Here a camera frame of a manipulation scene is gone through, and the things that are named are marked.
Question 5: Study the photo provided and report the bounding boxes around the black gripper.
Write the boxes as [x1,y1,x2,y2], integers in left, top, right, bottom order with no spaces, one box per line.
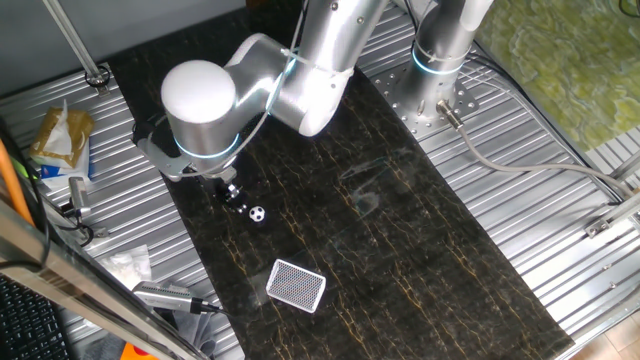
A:
[214,178,249,214]

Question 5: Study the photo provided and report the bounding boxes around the white mesh goal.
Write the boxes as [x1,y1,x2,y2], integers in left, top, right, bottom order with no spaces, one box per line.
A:
[264,258,327,315]

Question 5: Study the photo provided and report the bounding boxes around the crumpled white tissue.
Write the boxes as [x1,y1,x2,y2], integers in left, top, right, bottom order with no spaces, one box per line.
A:
[97,243,154,291]

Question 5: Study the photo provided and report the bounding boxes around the black gold-veined marble mat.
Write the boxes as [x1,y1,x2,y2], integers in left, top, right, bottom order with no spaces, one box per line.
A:
[107,0,576,360]

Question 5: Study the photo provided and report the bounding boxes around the white blue tissue pack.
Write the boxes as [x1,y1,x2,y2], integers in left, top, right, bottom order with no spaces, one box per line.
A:
[37,142,94,192]

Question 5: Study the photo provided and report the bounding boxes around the yellow tissue pack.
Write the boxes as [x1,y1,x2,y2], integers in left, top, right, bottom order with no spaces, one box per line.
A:
[28,98,96,170]

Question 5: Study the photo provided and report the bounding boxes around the orange emergency stop button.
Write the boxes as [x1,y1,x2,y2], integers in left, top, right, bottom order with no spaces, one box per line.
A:
[119,342,164,360]

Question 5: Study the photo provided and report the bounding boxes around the orange tube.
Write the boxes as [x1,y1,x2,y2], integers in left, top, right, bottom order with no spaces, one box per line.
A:
[0,137,36,229]

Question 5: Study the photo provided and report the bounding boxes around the aluminium stand pole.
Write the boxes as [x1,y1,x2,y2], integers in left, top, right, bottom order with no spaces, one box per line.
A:
[42,0,112,97]

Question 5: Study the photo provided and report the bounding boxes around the black keyboard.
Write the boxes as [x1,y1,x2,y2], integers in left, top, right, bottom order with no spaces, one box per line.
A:
[0,273,74,360]

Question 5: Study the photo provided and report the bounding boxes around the aluminium profile bar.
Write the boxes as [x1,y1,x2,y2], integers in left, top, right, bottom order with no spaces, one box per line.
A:
[583,149,640,240]

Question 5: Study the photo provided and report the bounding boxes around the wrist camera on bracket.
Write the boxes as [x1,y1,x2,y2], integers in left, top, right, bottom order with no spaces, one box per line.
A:
[132,117,196,184]

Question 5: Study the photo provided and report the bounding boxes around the black usb cable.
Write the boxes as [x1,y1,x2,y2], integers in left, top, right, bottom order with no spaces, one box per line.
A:
[189,297,239,320]

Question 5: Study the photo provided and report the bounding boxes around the metal frame bar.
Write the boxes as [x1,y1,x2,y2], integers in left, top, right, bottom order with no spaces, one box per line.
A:
[0,197,211,360]

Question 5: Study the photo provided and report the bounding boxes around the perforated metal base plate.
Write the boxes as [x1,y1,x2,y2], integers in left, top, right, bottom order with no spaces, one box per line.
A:
[372,62,481,142]

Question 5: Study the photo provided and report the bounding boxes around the thick black cable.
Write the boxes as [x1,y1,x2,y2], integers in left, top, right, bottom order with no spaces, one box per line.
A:
[0,117,54,274]

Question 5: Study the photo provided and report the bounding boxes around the grey cable with metal connector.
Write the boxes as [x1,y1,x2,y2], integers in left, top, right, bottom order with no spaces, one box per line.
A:
[434,98,640,201]

